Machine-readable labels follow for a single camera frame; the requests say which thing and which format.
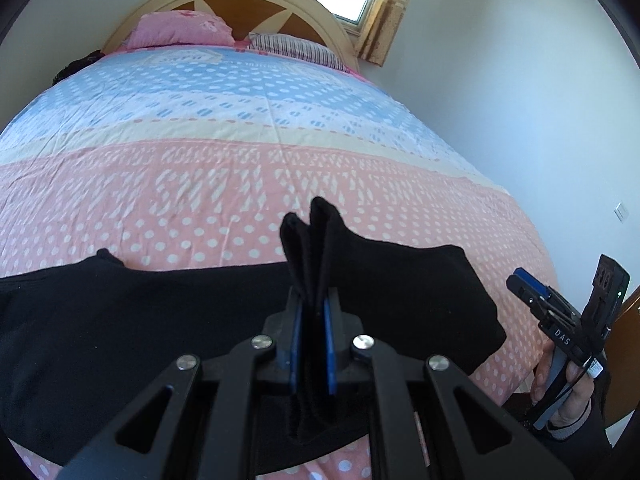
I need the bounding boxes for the person's right hand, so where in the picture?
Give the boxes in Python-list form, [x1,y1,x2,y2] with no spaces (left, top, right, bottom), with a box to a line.
[531,352,594,431]

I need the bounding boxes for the striped pillow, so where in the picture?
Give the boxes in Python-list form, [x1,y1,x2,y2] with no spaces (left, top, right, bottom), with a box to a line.
[248,32,346,70]

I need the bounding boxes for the black pants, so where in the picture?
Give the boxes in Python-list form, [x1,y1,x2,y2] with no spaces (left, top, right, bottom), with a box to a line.
[0,196,508,476]

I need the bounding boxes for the pink pillow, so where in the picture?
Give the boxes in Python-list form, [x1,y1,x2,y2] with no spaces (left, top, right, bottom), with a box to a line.
[125,10,235,51]

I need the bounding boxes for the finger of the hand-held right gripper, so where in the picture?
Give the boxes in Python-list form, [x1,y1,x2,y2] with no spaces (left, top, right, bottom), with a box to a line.
[514,267,555,303]
[506,275,547,322]

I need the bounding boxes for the polka dot pink blue bedsheet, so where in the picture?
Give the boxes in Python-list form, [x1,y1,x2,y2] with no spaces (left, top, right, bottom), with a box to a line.
[0,44,561,480]

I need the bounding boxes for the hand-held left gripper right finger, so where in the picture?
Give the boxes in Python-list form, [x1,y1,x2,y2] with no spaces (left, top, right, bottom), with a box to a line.
[322,287,573,480]

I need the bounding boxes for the dark clothing pile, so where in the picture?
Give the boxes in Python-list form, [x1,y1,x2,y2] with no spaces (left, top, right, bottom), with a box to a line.
[52,49,106,86]

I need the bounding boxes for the person's right forearm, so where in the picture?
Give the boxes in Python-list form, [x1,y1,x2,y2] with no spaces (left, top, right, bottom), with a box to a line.
[542,395,617,458]

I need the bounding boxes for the brown wooden door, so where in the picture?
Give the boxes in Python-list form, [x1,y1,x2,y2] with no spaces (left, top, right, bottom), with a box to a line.
[602,285,640,433]

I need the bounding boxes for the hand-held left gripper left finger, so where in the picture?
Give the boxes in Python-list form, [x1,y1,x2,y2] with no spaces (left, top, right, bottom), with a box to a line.
[55,285,303,480]

